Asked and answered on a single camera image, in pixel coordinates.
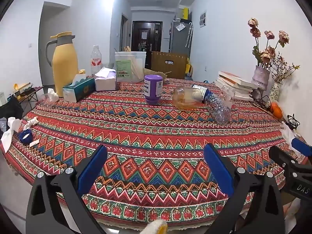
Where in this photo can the crumpled white tissue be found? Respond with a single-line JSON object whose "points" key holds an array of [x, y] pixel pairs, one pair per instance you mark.
{"points": [[31, 122]]}

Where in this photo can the green tissue box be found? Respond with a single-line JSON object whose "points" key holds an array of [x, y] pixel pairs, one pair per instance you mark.
{"points": [[80, 90]]}

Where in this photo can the small folding table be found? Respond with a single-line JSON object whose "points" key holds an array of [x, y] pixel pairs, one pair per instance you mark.
{"points": [[29, 92]]}

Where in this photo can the crumpled clear plastic wrap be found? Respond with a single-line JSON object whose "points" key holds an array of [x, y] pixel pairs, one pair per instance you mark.
{"points": [[50, 98]]}

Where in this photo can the clear crinkled plastic bottle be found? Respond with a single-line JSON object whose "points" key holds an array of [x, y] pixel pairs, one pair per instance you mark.
{"points": [[219, 112]]}

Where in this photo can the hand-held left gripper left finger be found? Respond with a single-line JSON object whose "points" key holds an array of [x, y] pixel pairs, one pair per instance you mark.
{"points": [[92, 165]]}

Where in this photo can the yellow bag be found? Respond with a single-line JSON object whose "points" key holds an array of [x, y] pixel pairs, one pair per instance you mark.
{"points": [[188, 65]]}

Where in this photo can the dark brown door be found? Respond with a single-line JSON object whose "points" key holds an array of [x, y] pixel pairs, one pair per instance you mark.
{"points": [[148, 43]]}

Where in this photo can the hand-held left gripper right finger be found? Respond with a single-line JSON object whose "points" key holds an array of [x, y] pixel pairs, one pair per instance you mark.
{"points": [[219, 168]]}

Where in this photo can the white tissue pack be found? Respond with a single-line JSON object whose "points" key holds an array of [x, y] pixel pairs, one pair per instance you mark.
{"points": [[104, 82]]}

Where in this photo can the woven bowl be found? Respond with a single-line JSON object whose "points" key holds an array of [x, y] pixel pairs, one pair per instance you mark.
{"points": [[153, 72]]}

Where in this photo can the small floral vase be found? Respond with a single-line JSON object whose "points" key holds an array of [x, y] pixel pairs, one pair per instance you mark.
{"points": [[274, 92]]}

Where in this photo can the dried yellow berry twigs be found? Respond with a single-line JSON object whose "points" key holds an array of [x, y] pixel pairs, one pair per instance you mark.
{"points": [[282, 70]]}

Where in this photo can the white plastic bag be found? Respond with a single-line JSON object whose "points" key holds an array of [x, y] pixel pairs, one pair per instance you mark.
{"points": [[288, 136]]}

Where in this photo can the stack of books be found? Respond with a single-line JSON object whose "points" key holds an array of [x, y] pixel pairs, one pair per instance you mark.
{"points": [[234, 82]]}

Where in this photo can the pink ceramic vase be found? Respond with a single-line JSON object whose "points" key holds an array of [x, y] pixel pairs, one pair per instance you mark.
{"points": [[260, 78]]}

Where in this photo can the red label water bottle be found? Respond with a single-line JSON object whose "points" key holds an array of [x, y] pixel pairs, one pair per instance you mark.
{"points": [[96, 61]]}

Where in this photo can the black bag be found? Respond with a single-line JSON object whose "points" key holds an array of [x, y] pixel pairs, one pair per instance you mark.
{"points": [[11, 108]]}

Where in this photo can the orange fruit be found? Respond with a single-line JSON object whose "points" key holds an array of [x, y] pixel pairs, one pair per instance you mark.
{"points": [[277, 109]]}

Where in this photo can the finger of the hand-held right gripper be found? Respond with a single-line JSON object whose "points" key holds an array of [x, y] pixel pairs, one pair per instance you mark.
{"points": [[302, 146], [279, 154]]}

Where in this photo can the dried rose bouquet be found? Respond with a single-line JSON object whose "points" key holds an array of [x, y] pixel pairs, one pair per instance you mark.
{"points": [[268, 53]]}

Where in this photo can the yellow box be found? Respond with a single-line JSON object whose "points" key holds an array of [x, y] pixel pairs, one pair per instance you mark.
{"points": [[185, 13]]}

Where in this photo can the wooden chopsticks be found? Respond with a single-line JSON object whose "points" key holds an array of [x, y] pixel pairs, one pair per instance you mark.
{"points": [[263, 108]]}

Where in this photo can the grey refrigerator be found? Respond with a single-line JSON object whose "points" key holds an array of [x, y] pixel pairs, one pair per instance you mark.
{"points": [[180, 39]]}

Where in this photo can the blue bottle cap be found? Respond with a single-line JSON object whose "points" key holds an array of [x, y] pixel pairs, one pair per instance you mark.
{"points": [[25, 136]]}

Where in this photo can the white folded umbrella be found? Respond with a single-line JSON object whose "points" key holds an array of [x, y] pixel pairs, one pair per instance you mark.
{"points": [[189, 35]]}

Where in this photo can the yellow thermos jug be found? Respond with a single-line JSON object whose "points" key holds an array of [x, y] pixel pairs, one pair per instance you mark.
{"points": [[64, 65]]}

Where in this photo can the white fluffy cloth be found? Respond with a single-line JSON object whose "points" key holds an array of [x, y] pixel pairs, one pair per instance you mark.
{"points": [[156, 226]]}

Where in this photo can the purple plastic bottle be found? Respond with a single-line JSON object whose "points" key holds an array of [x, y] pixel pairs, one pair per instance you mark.
{"points": [[152, 90]]}

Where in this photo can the clear plastic storage container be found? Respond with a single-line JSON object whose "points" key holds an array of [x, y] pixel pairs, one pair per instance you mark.
{"points": [[126, 68]]}

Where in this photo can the patterned red tablecloth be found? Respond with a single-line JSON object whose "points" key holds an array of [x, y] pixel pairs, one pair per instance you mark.
{"points": [[156, 131]]}

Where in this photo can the clear glass cup pink print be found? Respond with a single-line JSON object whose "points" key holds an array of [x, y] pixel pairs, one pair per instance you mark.
{"points": [[228, 95]]}

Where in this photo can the paper notice on door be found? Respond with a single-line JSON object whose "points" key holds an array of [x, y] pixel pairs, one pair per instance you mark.
{"points": [[144, 35]]}

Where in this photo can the wooden chair back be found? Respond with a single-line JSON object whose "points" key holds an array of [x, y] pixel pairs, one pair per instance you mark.
{"points": [[170, 63]]}

